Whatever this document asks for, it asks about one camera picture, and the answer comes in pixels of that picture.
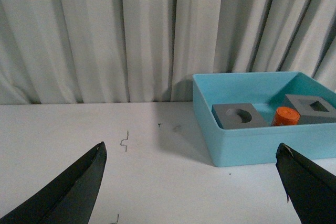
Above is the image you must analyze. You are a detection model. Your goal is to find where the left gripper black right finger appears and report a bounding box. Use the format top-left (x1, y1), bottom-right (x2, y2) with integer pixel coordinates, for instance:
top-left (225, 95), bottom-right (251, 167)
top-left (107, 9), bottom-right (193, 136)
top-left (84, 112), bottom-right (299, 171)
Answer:
top-left (276, 143), bottom-right (335, 223)

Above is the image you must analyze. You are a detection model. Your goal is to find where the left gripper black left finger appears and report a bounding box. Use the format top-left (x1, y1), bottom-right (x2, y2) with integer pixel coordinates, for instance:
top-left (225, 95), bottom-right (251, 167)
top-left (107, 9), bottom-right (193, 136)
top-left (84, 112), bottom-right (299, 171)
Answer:
top-left (1, 142), bottom-right (107, 223)

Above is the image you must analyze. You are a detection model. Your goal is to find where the orange cylinder part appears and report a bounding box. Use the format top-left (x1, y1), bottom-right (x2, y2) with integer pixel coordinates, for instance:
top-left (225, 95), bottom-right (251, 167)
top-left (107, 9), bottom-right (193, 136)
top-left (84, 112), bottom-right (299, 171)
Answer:
top-left (271, 106), bottom-right (300, 126)

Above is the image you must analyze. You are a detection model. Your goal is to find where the gray block with square hole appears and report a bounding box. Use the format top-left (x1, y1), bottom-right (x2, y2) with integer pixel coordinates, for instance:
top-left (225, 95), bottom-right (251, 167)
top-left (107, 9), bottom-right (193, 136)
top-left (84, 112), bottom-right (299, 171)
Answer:
top-left (281, 94), bottom-right (335, 125)

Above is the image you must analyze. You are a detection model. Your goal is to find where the gray block with round hole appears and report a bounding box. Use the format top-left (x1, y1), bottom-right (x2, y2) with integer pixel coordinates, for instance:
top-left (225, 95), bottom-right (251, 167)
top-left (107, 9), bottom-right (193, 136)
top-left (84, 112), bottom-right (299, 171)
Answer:
top-left (212, 103), bottom-right (268, 130)

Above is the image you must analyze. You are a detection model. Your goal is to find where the blue plastic box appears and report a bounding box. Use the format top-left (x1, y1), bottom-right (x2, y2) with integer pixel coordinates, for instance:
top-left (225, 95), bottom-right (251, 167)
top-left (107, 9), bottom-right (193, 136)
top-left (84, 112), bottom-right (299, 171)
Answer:
top-left (193, 72), bottom-right (335, 167)

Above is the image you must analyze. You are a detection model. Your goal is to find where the white curtain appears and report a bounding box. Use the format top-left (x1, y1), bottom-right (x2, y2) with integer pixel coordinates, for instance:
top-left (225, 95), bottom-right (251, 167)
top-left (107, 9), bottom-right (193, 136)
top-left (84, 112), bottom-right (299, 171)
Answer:
top-left (1, 0), bottom-right (335, 104)

